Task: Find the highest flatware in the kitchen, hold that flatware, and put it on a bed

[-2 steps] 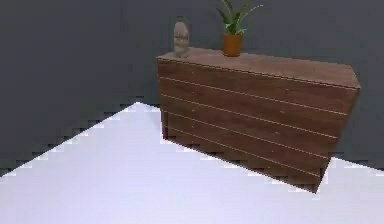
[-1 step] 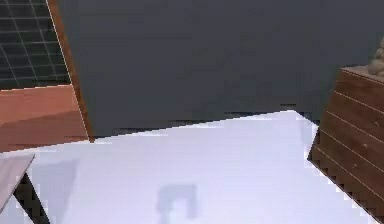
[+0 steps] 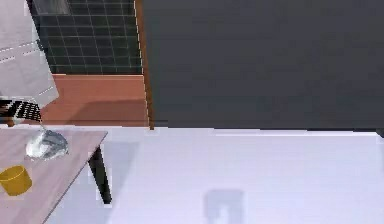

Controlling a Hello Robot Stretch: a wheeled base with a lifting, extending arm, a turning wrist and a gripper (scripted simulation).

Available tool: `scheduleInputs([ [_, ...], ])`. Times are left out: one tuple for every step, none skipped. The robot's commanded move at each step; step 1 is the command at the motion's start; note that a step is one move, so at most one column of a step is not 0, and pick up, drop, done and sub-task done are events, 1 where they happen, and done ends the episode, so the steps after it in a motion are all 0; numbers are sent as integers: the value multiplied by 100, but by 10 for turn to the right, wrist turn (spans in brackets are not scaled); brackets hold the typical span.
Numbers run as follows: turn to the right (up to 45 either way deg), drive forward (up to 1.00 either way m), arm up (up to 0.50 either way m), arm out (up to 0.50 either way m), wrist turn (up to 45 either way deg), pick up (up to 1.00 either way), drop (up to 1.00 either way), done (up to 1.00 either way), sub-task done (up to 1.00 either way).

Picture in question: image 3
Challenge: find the yellow cup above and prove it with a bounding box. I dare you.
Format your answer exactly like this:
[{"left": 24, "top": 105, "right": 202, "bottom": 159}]
[{"left": 0, "top": 165, "right": 33, "bottom": 197}]

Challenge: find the brown door frame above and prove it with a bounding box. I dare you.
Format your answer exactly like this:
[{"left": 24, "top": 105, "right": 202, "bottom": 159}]
[{"left": 134, "top": 0, "right": 156, "bottom": 131}]

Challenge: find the black ribbed rack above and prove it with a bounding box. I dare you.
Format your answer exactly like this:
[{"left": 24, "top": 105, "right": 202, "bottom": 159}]
[{"left": 0, "top": 98, "right": 43, "bottom": 123}]

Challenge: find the pale wooden table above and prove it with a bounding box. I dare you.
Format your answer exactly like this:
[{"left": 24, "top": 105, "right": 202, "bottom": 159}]
[{"left": 0, "top": 127, "right": 113, "bottom": 224}]

